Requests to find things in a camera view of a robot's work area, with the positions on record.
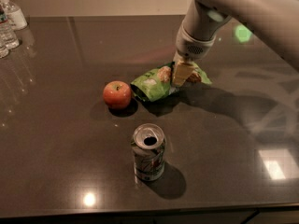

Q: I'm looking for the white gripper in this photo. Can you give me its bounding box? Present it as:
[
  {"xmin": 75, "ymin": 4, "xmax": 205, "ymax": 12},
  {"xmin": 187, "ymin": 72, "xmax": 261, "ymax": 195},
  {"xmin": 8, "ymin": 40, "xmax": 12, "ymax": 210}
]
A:
[{"xmin": 172, "ymin": 0, "xmax": 231, "ymax": 87}]

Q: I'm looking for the green rice chip bag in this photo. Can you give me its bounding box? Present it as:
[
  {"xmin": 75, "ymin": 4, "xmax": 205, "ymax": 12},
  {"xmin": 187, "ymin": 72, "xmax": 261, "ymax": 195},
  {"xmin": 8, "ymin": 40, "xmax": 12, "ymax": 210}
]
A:
[{"xmin": 130, "ymin": 62, "xmax": 212, "ymax": 102}]

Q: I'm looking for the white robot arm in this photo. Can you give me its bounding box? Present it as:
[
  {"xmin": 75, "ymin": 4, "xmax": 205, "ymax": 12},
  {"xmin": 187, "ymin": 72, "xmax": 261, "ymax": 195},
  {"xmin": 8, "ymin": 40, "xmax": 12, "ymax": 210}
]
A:
[{"xmin": 172, "ymin": 0, "xmax": 299, "ymax": 87}]

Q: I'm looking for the red apple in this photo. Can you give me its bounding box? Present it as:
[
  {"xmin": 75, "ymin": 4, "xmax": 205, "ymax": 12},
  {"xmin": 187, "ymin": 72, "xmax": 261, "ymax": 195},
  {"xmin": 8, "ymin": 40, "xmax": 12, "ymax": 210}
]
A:
[{"xmin": 103, "ymin": 80, "xmax": 132, "ymax": 110}]

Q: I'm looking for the opened soda can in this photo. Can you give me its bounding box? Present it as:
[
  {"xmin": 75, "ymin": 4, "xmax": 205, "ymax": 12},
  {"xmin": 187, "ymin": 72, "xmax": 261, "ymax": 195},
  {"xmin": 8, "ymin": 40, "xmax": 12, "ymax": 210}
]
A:
[{"xmin": 131, "ymin": 123, "xmax": 166, "ymax": 182}]

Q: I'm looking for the white hand sanitizer bottle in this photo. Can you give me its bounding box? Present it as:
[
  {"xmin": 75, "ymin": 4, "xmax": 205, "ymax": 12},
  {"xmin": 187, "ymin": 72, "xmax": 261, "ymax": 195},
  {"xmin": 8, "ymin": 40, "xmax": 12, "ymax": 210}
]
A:
[{"xmin": 0, "ymin": 0, "xmax": 28, "ymax": 31}]

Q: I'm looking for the clear plastic water bottle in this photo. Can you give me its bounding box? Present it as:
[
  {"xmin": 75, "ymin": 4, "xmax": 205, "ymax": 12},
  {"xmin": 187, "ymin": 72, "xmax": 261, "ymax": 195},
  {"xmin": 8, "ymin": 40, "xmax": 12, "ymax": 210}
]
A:
[{"xmin": 0, "ymin": 6, "xmax": 20, "ymax": 49}]

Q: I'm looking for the clear water bottle at edge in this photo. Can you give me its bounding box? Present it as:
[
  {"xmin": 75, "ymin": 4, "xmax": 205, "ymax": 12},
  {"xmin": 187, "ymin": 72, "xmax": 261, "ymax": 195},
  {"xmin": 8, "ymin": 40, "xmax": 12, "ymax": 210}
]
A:
[{"xmin": 0, "ymin": 38, "xmax": 9, "ymax": 58}]

